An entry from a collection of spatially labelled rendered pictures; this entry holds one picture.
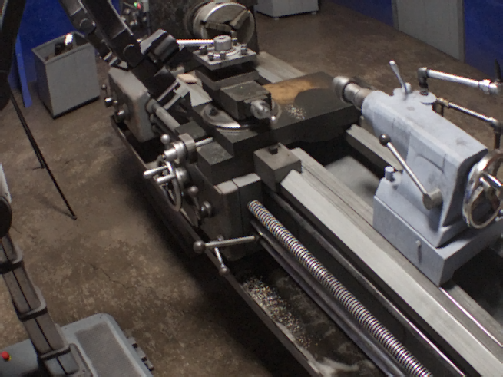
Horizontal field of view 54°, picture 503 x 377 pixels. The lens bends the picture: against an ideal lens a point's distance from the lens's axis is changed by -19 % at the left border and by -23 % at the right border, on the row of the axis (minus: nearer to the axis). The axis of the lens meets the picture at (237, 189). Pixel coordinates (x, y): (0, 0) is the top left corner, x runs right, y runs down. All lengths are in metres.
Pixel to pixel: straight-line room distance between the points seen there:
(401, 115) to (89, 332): 1.43
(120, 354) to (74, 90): 2.87
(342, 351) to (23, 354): 1.26
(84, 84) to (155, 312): 2.44
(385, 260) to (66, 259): 1.96
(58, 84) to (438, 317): 3.73
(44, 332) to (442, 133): 1.40
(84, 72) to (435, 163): 3.56
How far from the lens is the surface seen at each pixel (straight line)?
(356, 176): 2.05
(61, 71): 4.51
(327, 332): 1.92
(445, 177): 1.40
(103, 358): 2.14
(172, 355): 2.45
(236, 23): 2.42
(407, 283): 1.46
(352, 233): 1.61
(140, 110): 2.68
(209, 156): 1.91
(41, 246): 3.24
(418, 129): 1.46
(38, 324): 1.89
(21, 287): 1.79
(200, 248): 1.88
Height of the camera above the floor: 1.85
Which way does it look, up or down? 34 degrees down
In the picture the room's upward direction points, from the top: 7 degrees counter-clockwise
